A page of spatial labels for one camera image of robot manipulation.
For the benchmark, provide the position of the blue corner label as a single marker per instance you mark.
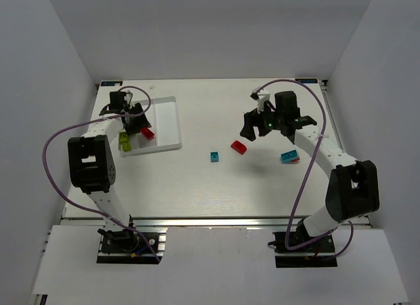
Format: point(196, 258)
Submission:
point(111, 83)
point(307, 80)

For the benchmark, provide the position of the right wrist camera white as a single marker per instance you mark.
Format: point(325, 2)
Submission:
point(260, 96)

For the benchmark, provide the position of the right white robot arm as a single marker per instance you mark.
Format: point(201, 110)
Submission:
point(352, 189)

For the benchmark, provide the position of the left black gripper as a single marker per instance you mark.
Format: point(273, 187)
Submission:
point(136, 122)

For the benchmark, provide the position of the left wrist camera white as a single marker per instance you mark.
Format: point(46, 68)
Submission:
point(129, 97)

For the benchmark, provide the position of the red sloped lego brick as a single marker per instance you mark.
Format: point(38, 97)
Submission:
point(238, 147)

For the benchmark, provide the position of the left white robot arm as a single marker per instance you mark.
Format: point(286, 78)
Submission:
point(92, 167)

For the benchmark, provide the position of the right blue corner label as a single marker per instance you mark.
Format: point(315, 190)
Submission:
point(307, 80)

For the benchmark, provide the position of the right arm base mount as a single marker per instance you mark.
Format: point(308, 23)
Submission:
point(320, 254)

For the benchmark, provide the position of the small blue lego brick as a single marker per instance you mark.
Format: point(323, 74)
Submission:
point(214, 157)

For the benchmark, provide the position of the red long lego brick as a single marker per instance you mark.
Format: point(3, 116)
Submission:
point(147, 133)

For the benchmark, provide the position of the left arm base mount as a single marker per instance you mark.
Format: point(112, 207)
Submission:
point(121, 246)

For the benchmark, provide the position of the left blue corner label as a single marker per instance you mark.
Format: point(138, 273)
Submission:
point(111, 83)

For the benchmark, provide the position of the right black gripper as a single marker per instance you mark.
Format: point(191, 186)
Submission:
point(257, 120)

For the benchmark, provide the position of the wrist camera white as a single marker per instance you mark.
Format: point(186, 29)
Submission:
point(260, 96)
point(129, 97)

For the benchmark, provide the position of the white divided sorting tray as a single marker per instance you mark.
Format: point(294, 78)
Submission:
point(164, 119)

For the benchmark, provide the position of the large teal lego brick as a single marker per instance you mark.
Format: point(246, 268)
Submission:
point(287, 157)

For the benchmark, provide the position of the lime lego brick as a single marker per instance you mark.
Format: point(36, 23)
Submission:
point(126, 147)
point(123, 138)

